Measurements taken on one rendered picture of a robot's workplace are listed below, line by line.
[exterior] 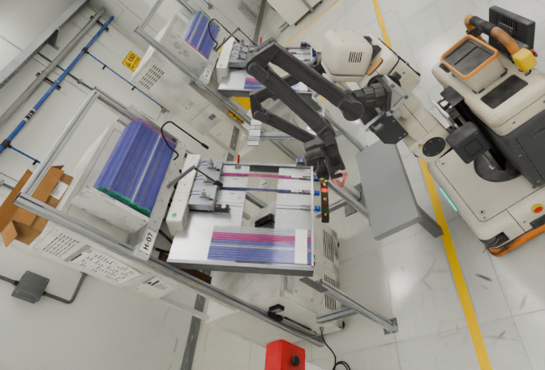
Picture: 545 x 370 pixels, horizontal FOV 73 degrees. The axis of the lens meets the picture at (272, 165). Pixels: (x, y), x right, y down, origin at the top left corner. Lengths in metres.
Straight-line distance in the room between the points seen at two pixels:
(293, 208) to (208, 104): 1.29
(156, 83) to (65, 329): 1.89
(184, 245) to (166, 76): 1.42
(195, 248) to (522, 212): 1.54
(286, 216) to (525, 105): 1.17
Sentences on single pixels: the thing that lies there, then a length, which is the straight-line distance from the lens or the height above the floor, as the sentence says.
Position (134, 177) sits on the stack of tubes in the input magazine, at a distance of 1.94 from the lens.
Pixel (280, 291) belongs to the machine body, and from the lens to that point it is 2.11.
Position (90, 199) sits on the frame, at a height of 1.66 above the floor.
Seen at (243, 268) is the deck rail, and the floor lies 0.94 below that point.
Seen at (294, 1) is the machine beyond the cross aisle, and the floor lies 0.32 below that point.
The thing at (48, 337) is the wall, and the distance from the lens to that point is 3.20.
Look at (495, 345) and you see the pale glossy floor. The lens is 2.14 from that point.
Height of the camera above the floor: 1.96
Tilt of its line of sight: 29 degrees down
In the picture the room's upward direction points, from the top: 53 degrees counter-clockwise
